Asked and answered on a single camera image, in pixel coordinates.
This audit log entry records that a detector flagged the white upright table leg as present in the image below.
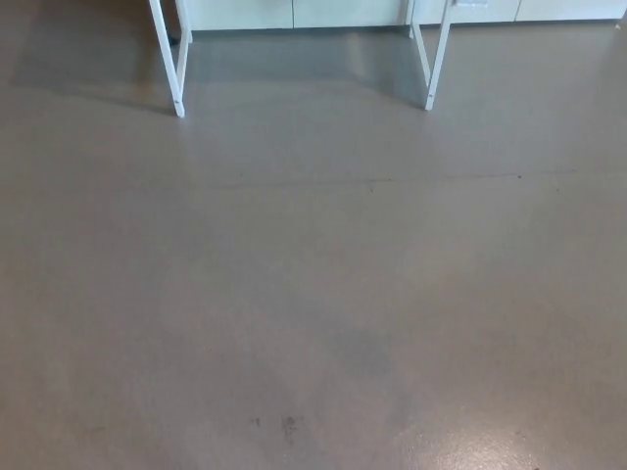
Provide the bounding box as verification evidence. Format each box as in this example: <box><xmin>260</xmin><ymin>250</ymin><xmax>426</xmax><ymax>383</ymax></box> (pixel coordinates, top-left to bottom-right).
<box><xmin>409</xmin><ymin>0</ymin><xmax>433</xmax><ymax>107</ymax></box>
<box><xmin>175</xmin><ymin>0</ymin><xmax>191</xmax><ymax>108</ymax></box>

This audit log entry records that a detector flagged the white cabinet row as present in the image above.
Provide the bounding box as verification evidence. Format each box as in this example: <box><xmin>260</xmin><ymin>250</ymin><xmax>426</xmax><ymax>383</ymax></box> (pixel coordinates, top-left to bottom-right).
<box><xmin>188</xmin><ymin>0</ymin><xmax>627</xmax><ymax>32</ymax></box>

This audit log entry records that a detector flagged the white slanted table leg brace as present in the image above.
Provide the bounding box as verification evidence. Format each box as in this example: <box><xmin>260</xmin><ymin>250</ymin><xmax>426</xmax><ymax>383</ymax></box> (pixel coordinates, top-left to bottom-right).
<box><xmin>423</xmin><ymin>0</ymin><xmax>453</xmax><ymax>113</ymax></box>
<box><xmin>148</xmin><ymin>0</ymin><xmax>186</xmax><ymax>118</ymax></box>

